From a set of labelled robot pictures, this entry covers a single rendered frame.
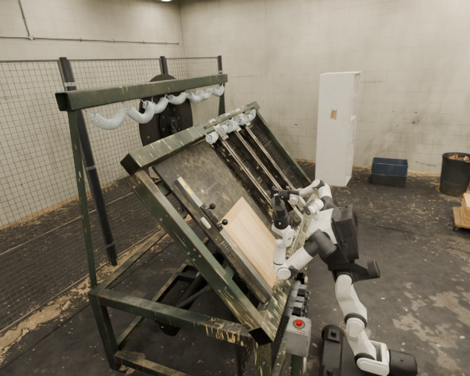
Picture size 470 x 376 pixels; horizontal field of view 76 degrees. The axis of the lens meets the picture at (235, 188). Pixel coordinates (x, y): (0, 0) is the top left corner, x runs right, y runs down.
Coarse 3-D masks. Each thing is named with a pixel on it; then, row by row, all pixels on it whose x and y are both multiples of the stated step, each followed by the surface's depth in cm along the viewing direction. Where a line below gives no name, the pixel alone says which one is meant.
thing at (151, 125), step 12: (156, 96) 238; (168, 108) 252; (180, 108) 271; (156, 120) 240; (168, 120) 253; (180, 120) 271; (192, 120) 294; (144, 132) 228; (156, 132) 242; (168, 132) 256; (144, 144) 229
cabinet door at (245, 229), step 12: (240, 204) 225; (228, 216) 207; (240, 216) 218; (252, 216) 229; (228, 228) 200; (240, 228) 210; (252, 228) 221; (264, 228) 232; (240, 240) 203; (252, 240) 213; (264, 240) 224; (252, 252) 206; (264, 252) 216; (252, 264) 199; (264, 264) 209; (264, 276) 201; (276, 276) 211
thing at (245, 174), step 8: (232, 120) 239; (232, 128) 238; (224, 136) 243; (216, 144) 246; (224, 144) 244; (224, 152) 246; (232, 152) 248; (232, 160) 246; (240, 160) 250; (240, 168) 246; (240, 176) 249; (248, 176) 246; (248, 184) 249; (256, 184) 248; (256, 192) 249; (264, 192) 251; (264, 200) 249; (264, 208) 252
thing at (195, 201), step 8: (176, 184) 186; (184, 192) 186; (192, 200) 186; (200, 208) 186; (216, 232) 188; (224, 232) 191; (232, 240) 192; (232, 248) 189; (240, 256) 190; (240, 264) 191; (248, 264) 192; (248, 272) 191; (256, 272) 193; (256, 280) 191; (264, 288) 191
